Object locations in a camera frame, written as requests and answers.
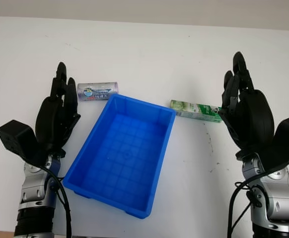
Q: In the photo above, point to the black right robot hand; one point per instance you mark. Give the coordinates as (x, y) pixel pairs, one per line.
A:
(255, 116)

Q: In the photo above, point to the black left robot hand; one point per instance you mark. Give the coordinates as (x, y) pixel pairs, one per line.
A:
(49, 111)

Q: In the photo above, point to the silver purple bag roll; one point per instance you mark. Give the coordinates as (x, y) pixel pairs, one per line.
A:
(98, 90)

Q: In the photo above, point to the green toothpaste box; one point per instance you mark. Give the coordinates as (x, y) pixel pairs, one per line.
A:
(196, 110)

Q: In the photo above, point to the blue plastic tray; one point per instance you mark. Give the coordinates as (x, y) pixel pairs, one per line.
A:
(124, 138)

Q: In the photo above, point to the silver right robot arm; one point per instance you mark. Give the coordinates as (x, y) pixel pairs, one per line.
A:
(273, 196)

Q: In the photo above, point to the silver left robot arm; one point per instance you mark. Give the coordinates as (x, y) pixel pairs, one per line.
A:
(36, 188)

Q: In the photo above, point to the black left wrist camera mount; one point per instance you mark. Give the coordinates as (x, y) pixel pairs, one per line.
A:
(16, 136)

